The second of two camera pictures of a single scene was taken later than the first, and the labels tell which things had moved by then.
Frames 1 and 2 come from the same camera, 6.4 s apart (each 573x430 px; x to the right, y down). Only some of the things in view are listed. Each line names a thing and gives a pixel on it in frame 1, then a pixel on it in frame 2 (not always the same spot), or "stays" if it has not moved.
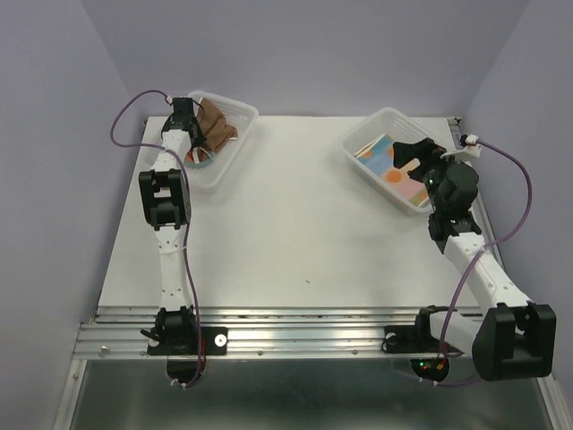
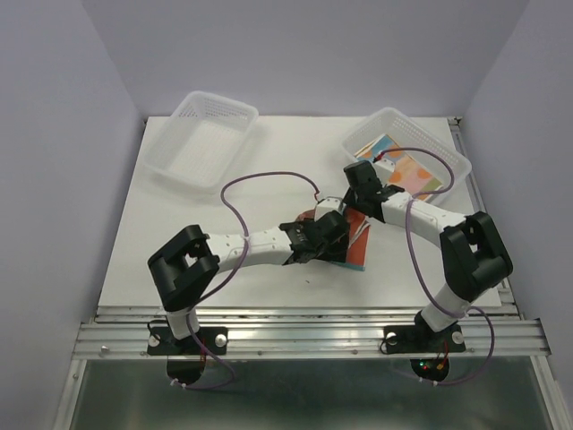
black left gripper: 200,137 to 337,251
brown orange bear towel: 216,131 to 358,237
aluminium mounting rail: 260,332 stays
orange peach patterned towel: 379,156 stays
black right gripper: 406,152 to 350,198
